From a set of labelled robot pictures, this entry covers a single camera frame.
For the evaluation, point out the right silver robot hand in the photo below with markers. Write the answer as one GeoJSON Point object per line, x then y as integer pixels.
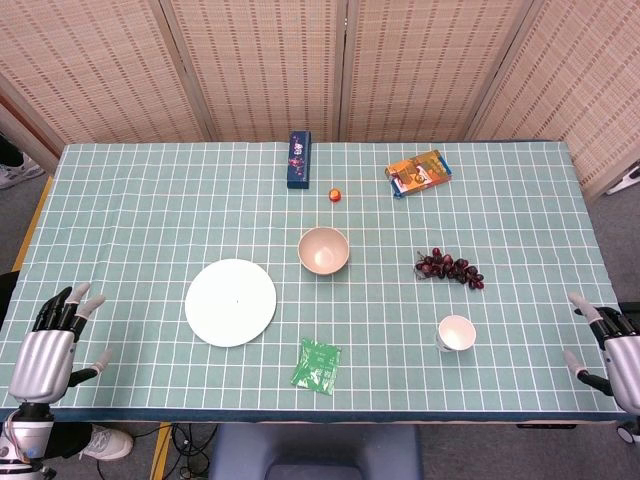
{"type": "Point", "coordinates": [625, 365]}

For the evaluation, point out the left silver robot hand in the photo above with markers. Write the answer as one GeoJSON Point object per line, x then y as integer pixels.
{"type": "Point", "coordinates": [42, 360]}

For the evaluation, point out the white flower print paper cup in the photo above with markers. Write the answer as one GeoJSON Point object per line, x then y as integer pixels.
{"type": "Point", "coordinates": [456, 332]}

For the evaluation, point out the white round plate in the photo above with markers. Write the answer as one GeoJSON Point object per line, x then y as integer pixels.
{"type": "Point", "coordinates": [230, 302]}

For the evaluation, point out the beige bowl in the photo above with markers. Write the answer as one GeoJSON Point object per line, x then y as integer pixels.
{"type": "Point", "coordinates": [323, 252]}

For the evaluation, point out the white caster wheel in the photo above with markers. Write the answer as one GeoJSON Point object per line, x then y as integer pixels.
{"type": "Point", "coordinates": [631, 434]}

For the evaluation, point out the black trouser leg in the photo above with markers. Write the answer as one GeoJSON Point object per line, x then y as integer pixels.
{"type": "Point", "coordinates": [10, 150]}
{"type": "Point", "coordinates": [70, 442]}

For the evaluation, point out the white sneaker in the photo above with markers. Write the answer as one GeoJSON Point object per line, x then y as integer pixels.
{"type": "Point", "coordinates": [110, 442]}
{"type": "Point", "coordinates": [20, 174]}

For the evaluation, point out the yellow floor tape strip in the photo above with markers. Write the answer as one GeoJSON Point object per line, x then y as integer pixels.
{"type": "Point", "coordinates": [161, 450]}
{"type": "Point", "coordinates": [32, 225]}

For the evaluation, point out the white stand foot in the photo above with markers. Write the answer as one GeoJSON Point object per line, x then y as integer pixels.
{"type": "Point", "coordinates": [627, 181]}

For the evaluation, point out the teal checkered tablecloth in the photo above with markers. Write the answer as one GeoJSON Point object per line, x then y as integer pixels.
{"type": "Point", "coordinates": [150, 210]}

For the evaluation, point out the dark red grape bunch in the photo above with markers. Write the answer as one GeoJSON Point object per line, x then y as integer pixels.
{"type": "Point", "coordinates": [447, 267]}

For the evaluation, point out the blue padded chair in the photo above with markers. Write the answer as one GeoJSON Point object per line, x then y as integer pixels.
{"type": "Point", "coordinates": [300, 450]}

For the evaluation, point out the green tea packet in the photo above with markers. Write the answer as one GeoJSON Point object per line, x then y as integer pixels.
{"type": "Point", "coordinates": [316, 369]}

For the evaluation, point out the woven bamboo screen panel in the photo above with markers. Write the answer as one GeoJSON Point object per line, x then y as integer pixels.
{"type": "Point", "coordinates": [260, 65]}
{"type": "Point", "coordinates": [590, 90]}
{"type": "Point", "coordinates": [425, 65]}
{"type": "Point", "coordinates": [100, 75]}

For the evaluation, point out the orange blue snack box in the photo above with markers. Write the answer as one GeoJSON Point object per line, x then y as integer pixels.
{"type": "Point", "coordinates": [419, 173]}

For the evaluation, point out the dark blue long box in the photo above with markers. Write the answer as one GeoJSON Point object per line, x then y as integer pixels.
{"type": "Point", "coordinates": [299, 162]}

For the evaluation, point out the small orange red candy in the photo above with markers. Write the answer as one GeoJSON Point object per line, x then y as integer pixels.
{"type": "Point", "coordinates": [335, 195]}

